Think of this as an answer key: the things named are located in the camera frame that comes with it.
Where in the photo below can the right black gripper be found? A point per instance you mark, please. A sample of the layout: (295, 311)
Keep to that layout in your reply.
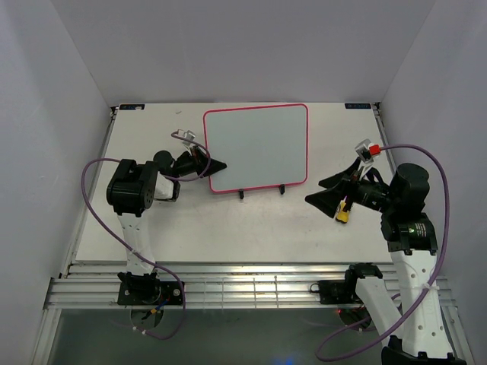
(327, 200)

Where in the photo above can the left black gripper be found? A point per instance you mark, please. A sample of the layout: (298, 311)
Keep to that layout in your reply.
(203, 164)

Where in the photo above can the yellow bone-shaped eraser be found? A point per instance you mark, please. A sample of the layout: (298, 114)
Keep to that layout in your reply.
(343, 212)

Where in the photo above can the pink framed whiteboard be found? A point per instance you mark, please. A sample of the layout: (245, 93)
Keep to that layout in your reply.
(263, 146)

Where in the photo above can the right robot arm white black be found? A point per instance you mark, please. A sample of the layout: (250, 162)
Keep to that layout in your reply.
(412, 332)

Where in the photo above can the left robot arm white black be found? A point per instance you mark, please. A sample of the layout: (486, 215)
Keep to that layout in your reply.
(133, 189)

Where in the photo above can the right blue corner label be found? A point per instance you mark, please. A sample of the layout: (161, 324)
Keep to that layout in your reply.
(357, 106)

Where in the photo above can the blue corner label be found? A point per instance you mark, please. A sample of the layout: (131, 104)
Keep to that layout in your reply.
(132, 106)
(357, 106)

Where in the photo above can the left blue corner label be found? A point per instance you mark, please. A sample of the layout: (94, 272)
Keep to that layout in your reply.
(132, 106)

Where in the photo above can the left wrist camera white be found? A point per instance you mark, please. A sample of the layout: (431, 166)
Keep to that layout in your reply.
(186, 136)

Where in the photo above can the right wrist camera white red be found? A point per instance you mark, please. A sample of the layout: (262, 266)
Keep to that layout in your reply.
(367, 151)

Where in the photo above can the wire whiteboard stand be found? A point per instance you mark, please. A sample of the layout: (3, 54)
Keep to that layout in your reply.
(261, 189)

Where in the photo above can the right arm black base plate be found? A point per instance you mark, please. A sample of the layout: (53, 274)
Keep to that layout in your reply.
(334, 292)

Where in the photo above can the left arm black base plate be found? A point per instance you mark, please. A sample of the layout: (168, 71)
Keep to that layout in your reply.
(169, 291)

